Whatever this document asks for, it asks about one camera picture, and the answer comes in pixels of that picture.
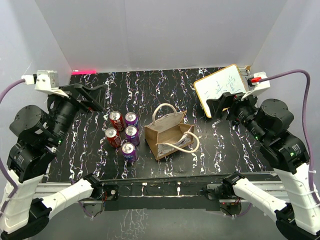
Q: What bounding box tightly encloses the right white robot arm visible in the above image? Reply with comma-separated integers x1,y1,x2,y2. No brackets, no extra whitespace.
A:
206,92,320,240

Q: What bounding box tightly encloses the small whiteboard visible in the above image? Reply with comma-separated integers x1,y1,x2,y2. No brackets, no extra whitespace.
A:
193,64,249,118

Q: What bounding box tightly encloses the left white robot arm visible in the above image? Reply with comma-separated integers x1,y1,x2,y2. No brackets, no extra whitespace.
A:
0,84,106,240

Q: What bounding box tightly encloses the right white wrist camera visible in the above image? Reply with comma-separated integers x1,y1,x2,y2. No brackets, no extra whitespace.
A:
241,71,271,101

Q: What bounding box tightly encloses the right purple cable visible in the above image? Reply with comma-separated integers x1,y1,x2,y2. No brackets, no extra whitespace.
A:
258,69,320,203

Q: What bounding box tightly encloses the burlap canvas bag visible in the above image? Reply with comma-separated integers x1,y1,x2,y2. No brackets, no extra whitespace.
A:
143,103,200,161

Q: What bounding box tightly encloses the purple Fanta can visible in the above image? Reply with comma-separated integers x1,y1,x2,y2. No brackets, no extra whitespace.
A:
125,125,140,146
124,112,139,129
121,142,138,163

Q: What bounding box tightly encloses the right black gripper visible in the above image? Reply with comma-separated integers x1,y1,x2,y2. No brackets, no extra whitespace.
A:
205,87,266,142

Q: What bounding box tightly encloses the red light strip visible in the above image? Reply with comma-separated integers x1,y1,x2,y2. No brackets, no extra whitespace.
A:
72,70,97,75

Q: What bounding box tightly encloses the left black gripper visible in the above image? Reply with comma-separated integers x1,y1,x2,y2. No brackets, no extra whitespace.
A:
49,81,108,145

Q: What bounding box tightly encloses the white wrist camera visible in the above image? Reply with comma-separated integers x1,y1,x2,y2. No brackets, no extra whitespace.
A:
241,71,271,101
21,70,69,98

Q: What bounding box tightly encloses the black base bar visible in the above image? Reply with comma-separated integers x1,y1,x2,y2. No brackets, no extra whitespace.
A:
102,174,237,211

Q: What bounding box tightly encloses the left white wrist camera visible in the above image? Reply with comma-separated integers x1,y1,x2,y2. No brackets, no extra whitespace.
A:
21,70,69,98

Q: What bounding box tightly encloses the red cola can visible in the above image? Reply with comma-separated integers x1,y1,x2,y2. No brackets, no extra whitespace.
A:
105,127,122,148
109,111,125,132

